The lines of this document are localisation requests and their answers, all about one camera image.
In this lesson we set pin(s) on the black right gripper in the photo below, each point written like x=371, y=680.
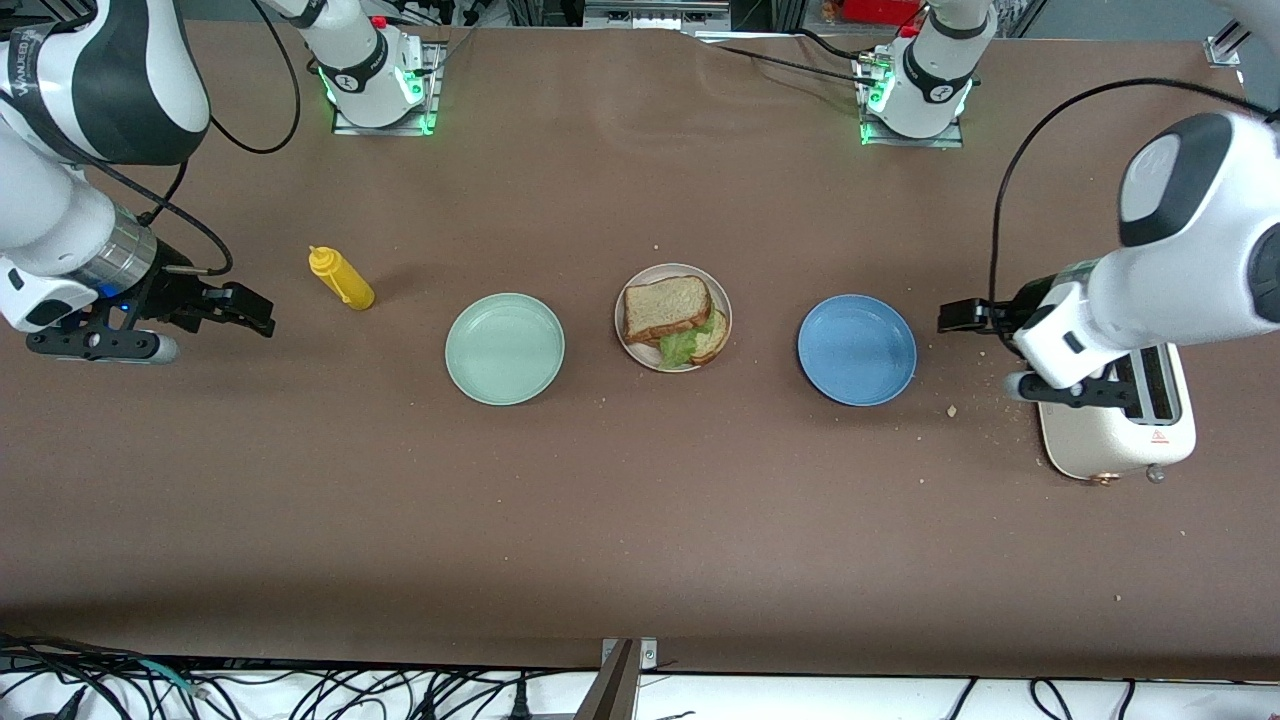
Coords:
x=172, y=295

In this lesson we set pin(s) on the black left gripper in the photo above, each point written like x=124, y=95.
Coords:
x=1021, y=306

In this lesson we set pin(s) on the yellow squeeze sauce bottle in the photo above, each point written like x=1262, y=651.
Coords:
x=352, y=288

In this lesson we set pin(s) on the brown bread slice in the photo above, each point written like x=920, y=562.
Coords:
x=712, y=342
x=662, y=308

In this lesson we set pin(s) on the green lettuce leaf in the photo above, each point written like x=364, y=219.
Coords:
x=680, y=348

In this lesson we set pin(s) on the blue plate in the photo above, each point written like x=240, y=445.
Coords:
x=857, y=350

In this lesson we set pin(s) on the mint green plate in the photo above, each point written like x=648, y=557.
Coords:
x=505, y=350

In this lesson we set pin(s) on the beige plate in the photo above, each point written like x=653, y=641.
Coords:
x=640, y=350

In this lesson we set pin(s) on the white toaster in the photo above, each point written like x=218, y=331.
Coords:
x=1110, y=440

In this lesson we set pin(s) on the red box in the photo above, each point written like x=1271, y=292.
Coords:
x=880, y=10

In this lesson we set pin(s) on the aluminium corner profile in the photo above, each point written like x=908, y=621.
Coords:
x=1225, y=45

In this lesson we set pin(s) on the grey metal bar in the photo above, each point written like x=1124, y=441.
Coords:
x=610, y=690

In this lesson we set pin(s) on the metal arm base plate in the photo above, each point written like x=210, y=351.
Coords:
x=433, y=90
x=940, y=143

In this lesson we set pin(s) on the aluminium frame beam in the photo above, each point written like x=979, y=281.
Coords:
x=655, y=12

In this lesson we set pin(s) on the metal table bracket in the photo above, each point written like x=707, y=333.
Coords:
x=648, y=655

